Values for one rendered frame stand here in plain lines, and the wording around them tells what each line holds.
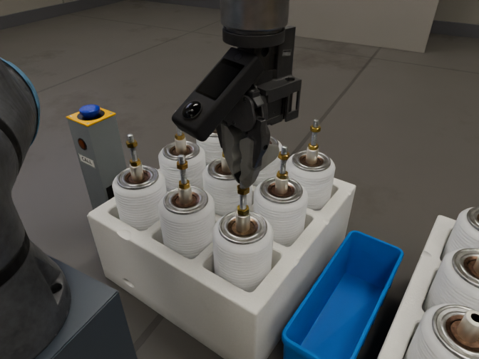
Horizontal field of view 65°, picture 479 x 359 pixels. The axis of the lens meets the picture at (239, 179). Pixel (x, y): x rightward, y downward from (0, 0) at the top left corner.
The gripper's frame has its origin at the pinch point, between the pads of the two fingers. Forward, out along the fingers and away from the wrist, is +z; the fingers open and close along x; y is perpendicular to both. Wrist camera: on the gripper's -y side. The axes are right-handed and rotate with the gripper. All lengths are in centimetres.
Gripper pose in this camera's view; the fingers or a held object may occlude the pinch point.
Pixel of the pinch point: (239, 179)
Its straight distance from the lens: 53.2
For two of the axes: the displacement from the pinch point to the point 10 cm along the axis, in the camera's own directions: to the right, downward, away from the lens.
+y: 7.6, -3.7, 5.3
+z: 0.0, 8.2, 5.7
